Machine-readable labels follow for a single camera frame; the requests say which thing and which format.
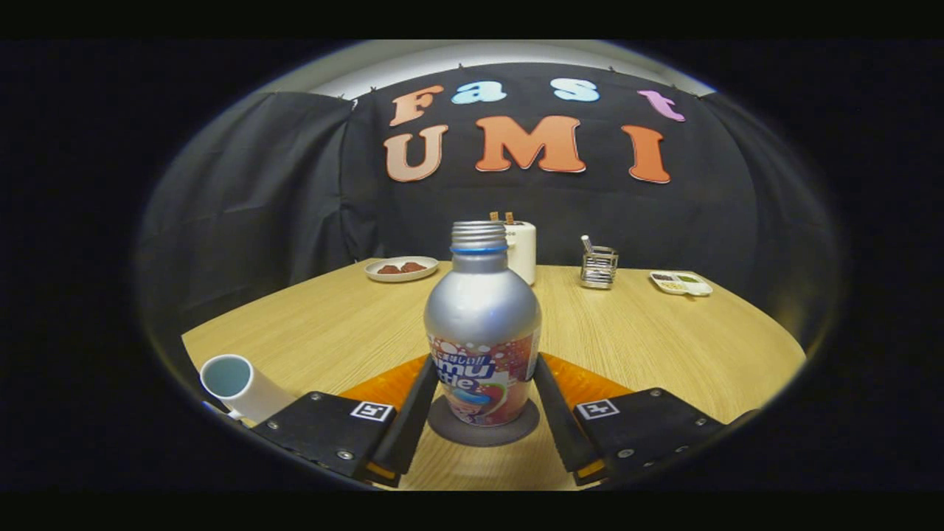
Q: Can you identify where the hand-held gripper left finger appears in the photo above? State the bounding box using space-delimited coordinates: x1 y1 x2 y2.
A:
254 354 441 489

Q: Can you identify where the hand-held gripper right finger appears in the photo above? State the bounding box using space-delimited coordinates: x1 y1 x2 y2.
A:
532 354 727 487

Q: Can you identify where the dark round coaster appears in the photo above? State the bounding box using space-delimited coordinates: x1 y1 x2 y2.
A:
428 396 541 448

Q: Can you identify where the silver juice bottle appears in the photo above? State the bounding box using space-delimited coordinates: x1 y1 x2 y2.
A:
424 221 543 427

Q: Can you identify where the white cup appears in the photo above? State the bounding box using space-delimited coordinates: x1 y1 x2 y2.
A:
201 354 297 424

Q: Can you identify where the wooden table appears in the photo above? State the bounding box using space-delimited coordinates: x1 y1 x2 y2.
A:
182 258 807 491

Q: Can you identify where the small white plate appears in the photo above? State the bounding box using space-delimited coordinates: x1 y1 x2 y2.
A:
364 256 440 283

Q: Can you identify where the white toaster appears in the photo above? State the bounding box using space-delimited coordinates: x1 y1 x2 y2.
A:
490 220 537 286

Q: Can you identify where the white divided tray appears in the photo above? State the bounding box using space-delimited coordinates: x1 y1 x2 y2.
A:
649 271 714 297

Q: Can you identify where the black backdrop cloth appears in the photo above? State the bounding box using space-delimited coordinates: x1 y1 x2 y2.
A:
136 63 841 347

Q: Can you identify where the wire utensil holder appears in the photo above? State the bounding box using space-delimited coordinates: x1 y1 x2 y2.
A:
580 246 619 290

